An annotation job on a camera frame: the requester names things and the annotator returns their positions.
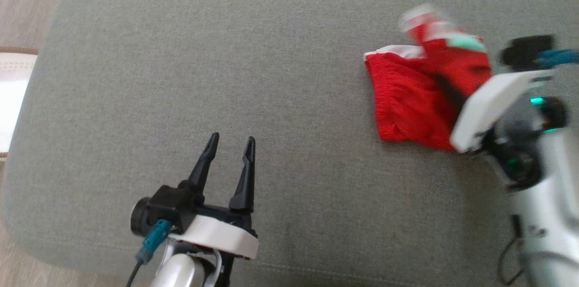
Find right black cable teal connector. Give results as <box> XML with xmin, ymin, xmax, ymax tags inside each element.
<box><xmin>536</xmin><ymin>49</ymin><xmax>579</xmax><ymax>68</ymax></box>

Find red basketball shorts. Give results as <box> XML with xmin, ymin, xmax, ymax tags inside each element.
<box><xmin>364</xmin><ymin>5</ymin><xmax>493</xmax><ymax>151</ymax></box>

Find left black cable teal connector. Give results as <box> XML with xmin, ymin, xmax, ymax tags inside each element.
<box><xmin>126</xmin><ymin>219</ymin><xmax>172</xmax><ymax>287</ymax></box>

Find black cable teal connector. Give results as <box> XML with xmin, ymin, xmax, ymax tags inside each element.
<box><xmin>126</xmin><ymin>219</ymin><xmax>172</xmax><ymax>287</ymax></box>
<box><xmin>536</xmin><ymin>49</ymin><xmax>579</xmax><ymax>68</ymax></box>

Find grey sofa seat cushion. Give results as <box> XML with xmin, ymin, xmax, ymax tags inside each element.
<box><xmin>0</xmin><ymin>0</ymin><xmax>579</xmax><ymax>287</ymax></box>

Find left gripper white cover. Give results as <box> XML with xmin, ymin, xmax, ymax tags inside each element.
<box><xmin>174</xmin><ymin>132</ymin><xmax>259</xmax><ymax>287</ymax></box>

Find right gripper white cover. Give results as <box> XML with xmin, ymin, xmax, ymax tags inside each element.
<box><xmin>434</xmin><ymin>70</ymin><xmax>557</xmax><ymax>154</ymax></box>

